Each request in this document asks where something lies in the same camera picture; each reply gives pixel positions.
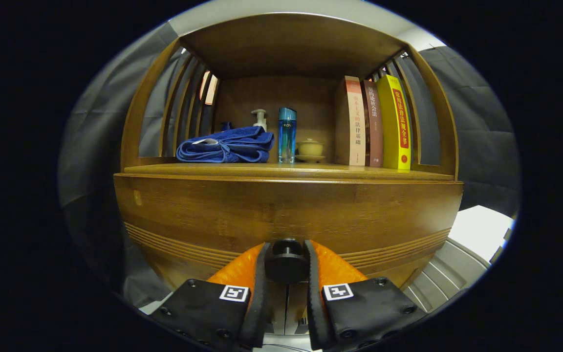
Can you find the orange and white book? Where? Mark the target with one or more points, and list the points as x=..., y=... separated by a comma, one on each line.
x=355, y=122

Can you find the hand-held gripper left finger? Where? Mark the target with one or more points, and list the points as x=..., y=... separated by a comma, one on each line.
x=262, y=303

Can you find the wooden countertop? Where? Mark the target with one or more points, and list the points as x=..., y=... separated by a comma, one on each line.
x=286, y=169

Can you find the wooden cabinet door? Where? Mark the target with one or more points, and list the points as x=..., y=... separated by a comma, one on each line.
x=298, y=308
x=279, y=308

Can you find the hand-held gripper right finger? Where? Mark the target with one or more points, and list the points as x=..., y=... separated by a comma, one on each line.
x=313, y=303

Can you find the blue glass bottle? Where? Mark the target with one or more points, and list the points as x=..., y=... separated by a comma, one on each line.
x=287, y=137

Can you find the blue folded towel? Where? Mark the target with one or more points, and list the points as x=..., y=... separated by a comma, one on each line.
x=232, y=144

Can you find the brown book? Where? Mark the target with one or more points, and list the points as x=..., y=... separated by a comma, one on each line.
x=374, y=127

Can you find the wooden cabinet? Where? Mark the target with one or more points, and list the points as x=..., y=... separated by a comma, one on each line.
x=286, y=44

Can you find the beige lidded teacup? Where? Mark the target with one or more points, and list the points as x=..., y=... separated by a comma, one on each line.
x=310, y=147

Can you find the white pump bottle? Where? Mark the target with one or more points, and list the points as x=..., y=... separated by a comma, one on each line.
x=260, y=120

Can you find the white table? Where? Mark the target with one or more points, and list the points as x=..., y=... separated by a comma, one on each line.
x=477, y=230

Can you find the small white blue-capped bottle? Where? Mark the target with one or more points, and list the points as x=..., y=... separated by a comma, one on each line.
x=226, y=126

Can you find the yellow book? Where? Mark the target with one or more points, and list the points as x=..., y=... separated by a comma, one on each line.
x=396, y=127

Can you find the wooden drawer with black knob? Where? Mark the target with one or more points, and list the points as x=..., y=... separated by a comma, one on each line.
x=286, y=210

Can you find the grey ridged panel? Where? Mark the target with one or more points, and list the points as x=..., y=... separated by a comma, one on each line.
x=443, y=278

